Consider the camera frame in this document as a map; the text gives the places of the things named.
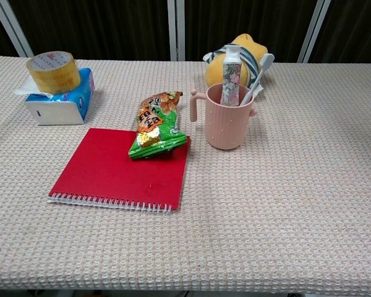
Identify red spiral notebook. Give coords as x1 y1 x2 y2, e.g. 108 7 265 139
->
46 127 192 215

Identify pink mug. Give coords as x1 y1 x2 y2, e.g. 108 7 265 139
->
189 82 258 151

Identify blue white tissue pack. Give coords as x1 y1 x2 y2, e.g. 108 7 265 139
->
14 67 95 126

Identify yellow packing tape roll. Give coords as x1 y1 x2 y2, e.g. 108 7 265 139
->
25 51 82 95

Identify green orange snack bag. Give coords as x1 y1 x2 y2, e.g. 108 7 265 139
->
128 90 189 160

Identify grey toothbrush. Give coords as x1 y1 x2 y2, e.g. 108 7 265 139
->
239 53 275 107

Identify beige woven tablecloth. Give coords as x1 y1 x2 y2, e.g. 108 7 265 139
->
0 55 371 296

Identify floral print toothpaste tube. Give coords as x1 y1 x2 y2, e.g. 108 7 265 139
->
219 44 244 106

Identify grey partition post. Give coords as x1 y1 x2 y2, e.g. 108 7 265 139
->
167 0 186 62
297 0 332 64
0 0 35 58

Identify yellow plush toy with scarf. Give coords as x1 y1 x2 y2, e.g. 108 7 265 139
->
203 33 270 93

